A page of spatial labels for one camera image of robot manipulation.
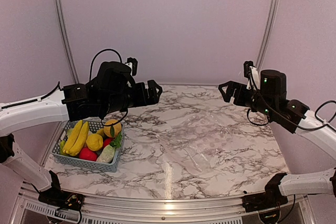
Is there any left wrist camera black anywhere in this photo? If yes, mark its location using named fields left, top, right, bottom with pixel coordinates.
left=125, top=57, right=138, bottom=76

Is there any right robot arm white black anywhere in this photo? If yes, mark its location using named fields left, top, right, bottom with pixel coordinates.
left=218, top=67, right=335, bottom=207

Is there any light blue plastic basket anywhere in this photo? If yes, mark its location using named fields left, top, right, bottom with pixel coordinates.
left=51, top=120, right=124, bottom=172

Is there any white green fake cabbage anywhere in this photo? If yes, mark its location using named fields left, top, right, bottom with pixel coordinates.
left=66, top=129, right=73, bottom=136

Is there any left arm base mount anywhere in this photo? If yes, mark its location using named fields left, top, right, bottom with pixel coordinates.
left=38, top=171, right=84, bottom=211

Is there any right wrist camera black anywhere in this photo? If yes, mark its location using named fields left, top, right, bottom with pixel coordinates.
left=244, top=61, right=260, bottom=90

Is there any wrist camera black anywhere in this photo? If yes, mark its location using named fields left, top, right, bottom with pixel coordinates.
left=244, top=61, right=260, bottom=90
left=125, top=57, right=138, bottom=76

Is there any clear zip top bag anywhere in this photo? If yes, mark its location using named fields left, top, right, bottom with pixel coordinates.
left=155, top=112, right=237, bottom=173

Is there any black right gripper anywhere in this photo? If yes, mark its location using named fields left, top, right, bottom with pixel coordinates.
left=218, top=81, right=276, bottom=118

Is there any white fake radish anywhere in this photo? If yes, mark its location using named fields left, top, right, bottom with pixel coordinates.
left=96, top=145, right=116, bottom=164

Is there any left aluminium frame post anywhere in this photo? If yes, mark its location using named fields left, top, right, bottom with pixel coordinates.
left=54, top=0, right=79, bottom=84

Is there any yellow fake bell pepper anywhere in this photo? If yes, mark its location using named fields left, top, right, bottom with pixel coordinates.
left=86, top=134, right=103, bottom=152

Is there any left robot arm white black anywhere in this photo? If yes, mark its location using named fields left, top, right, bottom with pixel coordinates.
left=1, top=58, right=163, bottom=206

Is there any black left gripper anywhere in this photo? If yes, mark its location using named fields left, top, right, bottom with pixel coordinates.
left=100, top=78, right=163, bottom=114

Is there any small green yellow fake fruit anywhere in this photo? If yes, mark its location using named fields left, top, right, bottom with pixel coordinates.
left=96, top=128, right=107, bottom=138

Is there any right aluminium frame post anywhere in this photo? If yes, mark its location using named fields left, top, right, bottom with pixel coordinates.
left=256, top=0, right=280, bottom=70

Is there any yellow fake banana bunch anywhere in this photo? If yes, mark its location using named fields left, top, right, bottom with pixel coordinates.
left=64, top=120, right=89, bottom=156

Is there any aluminium frame post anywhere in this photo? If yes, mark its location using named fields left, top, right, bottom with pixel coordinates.
left=54, top=0, right=79, bottom=84
left=256, top=0, right=280, bottom=70

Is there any red fake apple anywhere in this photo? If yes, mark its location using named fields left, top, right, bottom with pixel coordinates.
left=103, top=138, right=114, bottom=148
left=79, top=147, right=98, bottom=162

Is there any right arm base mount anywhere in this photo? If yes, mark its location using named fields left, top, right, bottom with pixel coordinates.
left=242, top=173, right=288, bottom=212

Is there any front aluminium rail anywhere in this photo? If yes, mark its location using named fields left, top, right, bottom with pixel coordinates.
left=10, top=180, right=316, bottom=224

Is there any green fake pear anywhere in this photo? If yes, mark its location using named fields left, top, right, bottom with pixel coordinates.
left=59, top=140, right=67, bottom=156

